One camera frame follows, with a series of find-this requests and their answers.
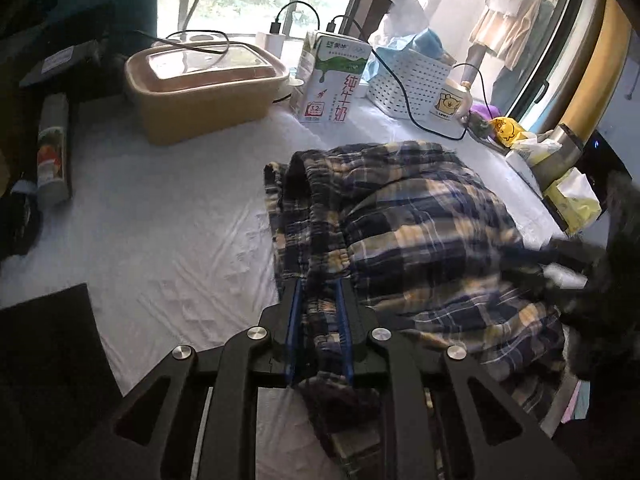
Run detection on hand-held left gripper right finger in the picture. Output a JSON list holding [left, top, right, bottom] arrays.
[[334, 277, 583, 480]]

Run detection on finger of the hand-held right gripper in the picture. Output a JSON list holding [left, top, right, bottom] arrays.
[[500, 237, 601, 306]]

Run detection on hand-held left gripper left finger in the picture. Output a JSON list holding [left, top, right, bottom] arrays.
[[70, 277, 306, 480]]

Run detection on blue plaid pants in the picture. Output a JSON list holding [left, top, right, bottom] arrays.
[[262, 140, 568, 480]]

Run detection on yellow tissue pack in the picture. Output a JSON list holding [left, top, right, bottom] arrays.
[[542, 167, 603, 234]]

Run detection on white yellow plastic packet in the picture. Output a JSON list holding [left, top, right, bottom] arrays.
[[505, 130, 564, 167]]

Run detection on black box with blue light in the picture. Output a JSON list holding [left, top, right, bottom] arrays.
[[574, 130, 632, 182]]

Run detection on yellow duck toy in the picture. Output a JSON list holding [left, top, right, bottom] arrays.
[[487, 117, 524, 147]]

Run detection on white table cloth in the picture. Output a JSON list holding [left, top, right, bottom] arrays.
[[0, 87, 581, 480]]

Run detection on purple toy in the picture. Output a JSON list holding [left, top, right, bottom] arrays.
[[470, 102, 501, 122]]

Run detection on gold metal pole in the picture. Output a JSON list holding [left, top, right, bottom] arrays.
[[530, 0, 640, 196]]

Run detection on white mug with yellow bear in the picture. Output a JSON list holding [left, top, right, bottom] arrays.
[[430, 80, 473, 122]]

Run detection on white perforated plastic basket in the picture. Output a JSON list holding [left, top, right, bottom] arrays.
[[365, 45, 458, 121]]

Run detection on beige lunch box with lid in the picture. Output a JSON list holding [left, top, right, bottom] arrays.
[[124, 42, 291, 147]]

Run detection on hanging clothes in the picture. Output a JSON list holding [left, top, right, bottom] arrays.
[[470, 0, 557, 69]]

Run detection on blue cloth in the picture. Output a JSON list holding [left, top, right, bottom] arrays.
[[375, 29, 457, 67]]

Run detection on white green milk carton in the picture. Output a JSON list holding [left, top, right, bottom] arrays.
[[290, 30, 373, 125]]

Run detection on black mat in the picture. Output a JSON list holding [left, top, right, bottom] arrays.
[[0, 282, 123, 461]]

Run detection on white charger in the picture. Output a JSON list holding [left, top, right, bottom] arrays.
[[256, 20, 288, 57]]

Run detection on clear plastic bag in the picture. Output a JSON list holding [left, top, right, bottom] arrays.
[[379, 0, 432, 45]]

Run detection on grey spray can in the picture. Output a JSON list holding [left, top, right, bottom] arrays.
[[36, 92, 73, 206]]

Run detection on black device with white label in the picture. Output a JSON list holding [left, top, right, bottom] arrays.
[[20, 2, 126, 106]]

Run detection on black cable bundle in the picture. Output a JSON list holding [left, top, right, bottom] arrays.
[[0, 175, 43, 261]]

